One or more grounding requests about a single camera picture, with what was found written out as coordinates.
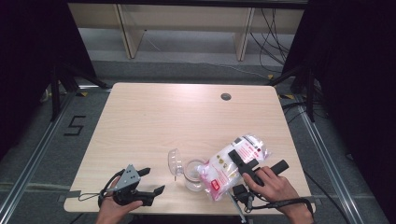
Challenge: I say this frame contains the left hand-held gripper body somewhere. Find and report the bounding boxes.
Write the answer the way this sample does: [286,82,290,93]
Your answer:
[112,163,156,207]

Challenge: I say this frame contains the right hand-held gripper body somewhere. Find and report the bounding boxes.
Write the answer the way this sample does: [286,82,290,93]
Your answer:
[232,159,290,224]

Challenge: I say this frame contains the red and white sugar bag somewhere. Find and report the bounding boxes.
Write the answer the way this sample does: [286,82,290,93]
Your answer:
[196,133,271,202]

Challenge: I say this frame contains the clear glass jar with lid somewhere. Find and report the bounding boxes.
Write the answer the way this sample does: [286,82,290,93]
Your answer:
[167,147,209,192]

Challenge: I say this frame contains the person's right hand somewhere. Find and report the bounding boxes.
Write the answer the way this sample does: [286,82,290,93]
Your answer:
[242,166,312,217]

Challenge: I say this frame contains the person's left hand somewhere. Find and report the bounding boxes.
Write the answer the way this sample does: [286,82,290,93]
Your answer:
[94,176,144,224]

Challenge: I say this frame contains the grey tape strip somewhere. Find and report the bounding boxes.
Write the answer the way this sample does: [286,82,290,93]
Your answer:
[59,189,82,200]

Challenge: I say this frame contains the black metal stand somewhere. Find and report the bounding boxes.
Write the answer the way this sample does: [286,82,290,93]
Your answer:
[267,66,317,123]
[49,63,111,122]

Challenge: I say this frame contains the black curtain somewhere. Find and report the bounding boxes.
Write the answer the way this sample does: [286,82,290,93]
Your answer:
[281,0,396,218]
[0,0,96,160]

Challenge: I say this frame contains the light wooden shelf unit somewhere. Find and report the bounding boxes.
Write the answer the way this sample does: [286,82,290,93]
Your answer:
[67,3,305,62]

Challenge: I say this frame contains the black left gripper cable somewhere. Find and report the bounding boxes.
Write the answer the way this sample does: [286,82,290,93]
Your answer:
[97,169,126,209]

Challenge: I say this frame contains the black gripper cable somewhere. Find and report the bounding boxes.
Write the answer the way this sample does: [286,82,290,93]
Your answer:
[97,169,126,209]
[248,197,315,217]

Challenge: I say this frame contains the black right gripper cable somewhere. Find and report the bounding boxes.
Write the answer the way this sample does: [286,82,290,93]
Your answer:
[248,197,315,217]

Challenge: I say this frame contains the aluminium floor rail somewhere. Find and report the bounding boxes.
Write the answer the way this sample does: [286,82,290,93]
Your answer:
[0,91,78,218]
[295,102,365,224]

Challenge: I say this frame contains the black floor cable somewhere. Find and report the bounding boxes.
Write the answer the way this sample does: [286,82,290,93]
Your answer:
[303,170,353,224]

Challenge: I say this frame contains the thin white floor cable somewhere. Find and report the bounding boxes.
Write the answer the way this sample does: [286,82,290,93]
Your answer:
[144,29,272,78]

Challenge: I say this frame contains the black cable bundle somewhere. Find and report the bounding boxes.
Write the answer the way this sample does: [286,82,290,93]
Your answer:
[249,7,295,74]

